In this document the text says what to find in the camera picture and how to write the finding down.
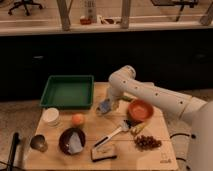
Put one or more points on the yellow banana toy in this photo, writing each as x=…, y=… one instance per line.
x=138, y=128

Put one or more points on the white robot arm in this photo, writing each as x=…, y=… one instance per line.
x=194, y=111

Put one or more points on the red and white bottle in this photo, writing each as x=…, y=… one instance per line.
x=90, y=14

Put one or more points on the orange fruit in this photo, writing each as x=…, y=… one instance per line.
x=77, y=119

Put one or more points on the crumpled white cloth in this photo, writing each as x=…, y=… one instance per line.
x=74, y=145

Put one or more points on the white cup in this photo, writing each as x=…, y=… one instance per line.
x=51, y=116

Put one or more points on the black pole stand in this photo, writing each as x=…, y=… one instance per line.
x=11, y=158

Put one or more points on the white handled spatula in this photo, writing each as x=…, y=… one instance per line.
x=124, y=126

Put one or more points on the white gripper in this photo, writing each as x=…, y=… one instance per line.
x=113, y=95

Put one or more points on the bunch of dark grapes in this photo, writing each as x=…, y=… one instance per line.
x=147, y=142

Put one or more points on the orange bowl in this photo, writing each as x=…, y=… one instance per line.
x=140, y=111

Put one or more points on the green plastic tray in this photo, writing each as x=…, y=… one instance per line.
x=68, y=92

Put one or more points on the dark brown bowl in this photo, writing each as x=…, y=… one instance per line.
x=65, y=136

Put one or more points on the black office chair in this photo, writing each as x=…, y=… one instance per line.
x=24, y=3

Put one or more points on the blue sponge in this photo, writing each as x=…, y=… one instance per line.
x=104, y=106

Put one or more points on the metal cup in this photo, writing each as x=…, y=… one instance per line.
x=39, y=143

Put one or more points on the green cucumber toy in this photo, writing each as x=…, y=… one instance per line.
x=126, y=98

